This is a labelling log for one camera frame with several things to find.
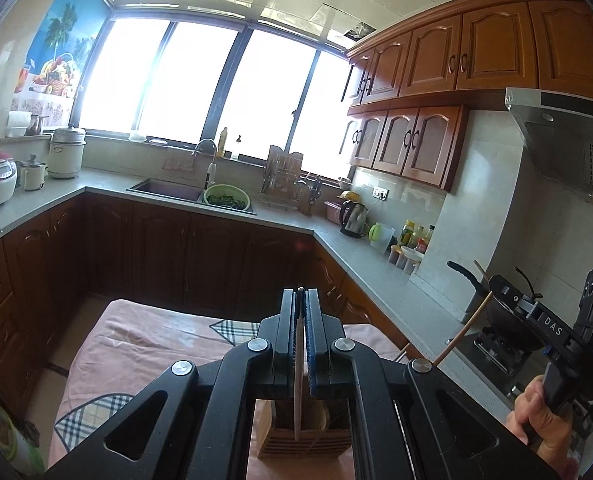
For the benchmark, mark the pink printed tablecloth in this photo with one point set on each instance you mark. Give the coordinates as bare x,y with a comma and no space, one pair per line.
141,350

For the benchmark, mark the gas stove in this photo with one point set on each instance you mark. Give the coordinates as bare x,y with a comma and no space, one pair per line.
496,365

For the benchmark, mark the dishcloth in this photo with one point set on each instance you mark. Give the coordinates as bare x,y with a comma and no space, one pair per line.
179,162

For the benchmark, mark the tall white cooker pot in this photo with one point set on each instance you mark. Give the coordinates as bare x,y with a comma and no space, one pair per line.
66,155

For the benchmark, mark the wooden utensil holder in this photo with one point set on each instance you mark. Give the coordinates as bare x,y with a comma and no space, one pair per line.
276,435

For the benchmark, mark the small white cooker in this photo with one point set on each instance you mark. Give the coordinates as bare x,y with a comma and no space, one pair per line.
33,175

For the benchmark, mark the yellow bottle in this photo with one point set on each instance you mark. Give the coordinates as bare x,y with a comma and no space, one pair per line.
222,142

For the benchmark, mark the range hood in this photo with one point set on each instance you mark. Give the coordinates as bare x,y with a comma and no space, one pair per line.
561,140

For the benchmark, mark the wooden chopstick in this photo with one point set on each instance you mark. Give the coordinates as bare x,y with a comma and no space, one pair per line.
464,330
402,352

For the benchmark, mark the metal faucet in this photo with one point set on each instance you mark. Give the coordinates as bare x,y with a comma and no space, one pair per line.
210,167

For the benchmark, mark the beach wall poster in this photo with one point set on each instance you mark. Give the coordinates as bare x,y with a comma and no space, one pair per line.
61,45

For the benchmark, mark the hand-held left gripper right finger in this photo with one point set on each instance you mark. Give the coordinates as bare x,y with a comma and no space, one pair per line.
314,360

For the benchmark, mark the knife block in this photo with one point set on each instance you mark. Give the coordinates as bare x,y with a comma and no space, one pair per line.
309,200

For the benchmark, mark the wooden base cabinets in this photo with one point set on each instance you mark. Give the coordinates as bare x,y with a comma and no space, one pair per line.
161,255

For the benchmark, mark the green lidded plastic jug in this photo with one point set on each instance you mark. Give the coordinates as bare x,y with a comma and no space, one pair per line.
379,237

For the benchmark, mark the white bowl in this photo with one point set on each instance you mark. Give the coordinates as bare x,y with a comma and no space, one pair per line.
137,136

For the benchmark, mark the dish rack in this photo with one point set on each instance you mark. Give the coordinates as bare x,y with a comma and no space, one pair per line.
282,180

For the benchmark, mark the condiment bottles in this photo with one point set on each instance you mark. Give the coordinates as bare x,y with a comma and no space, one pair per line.
416,237

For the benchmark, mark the paper towel roll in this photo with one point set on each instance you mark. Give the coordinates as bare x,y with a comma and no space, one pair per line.
18,124

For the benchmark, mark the electric kettle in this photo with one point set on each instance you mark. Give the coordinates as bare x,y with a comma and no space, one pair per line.
354,217

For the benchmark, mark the pink container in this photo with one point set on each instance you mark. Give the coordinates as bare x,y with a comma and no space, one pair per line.
333,212

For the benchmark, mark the person's right hand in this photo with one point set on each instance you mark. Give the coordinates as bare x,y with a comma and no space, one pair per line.
526,410

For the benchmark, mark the grey kitchen countertop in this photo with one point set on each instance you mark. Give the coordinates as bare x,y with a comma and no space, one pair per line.
296,222

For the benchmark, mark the black wok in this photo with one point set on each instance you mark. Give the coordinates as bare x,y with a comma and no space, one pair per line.
506,330

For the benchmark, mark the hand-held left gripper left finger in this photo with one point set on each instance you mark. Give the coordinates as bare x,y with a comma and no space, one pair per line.
286,350

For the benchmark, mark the kitchen sink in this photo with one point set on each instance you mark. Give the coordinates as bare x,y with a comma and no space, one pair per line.
166,190

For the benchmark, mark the wooden wall cabinets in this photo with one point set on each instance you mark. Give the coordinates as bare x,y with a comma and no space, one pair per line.
476,60

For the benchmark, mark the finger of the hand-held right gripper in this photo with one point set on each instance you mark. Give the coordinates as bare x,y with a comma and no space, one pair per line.
506,292

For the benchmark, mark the kitchen window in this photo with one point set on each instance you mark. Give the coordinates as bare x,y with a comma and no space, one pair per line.
186,80

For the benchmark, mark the small wall socket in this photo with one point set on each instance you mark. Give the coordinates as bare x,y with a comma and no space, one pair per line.
380,192

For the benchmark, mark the green basin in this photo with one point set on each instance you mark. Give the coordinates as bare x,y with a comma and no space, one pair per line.
227,199

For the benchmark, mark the clear plastic container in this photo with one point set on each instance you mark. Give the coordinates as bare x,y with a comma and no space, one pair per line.
1,440

